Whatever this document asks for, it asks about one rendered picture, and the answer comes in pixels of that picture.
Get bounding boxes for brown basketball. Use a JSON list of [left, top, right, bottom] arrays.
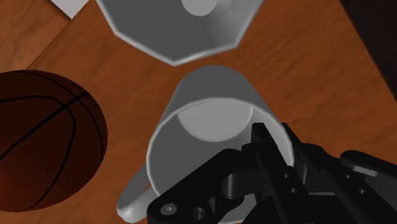
[[0, 69, 109, 214]]

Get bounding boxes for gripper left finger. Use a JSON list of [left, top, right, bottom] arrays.
[[146, 122, 312, 224]]

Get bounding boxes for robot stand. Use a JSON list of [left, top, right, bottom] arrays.
[[338, 0, 397, 104]]

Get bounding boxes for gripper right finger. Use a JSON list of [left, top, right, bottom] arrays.
[[280, 122, 397, 224]]

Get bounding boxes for grey mug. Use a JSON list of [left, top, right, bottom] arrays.
[[116, 64, 295, 224]]

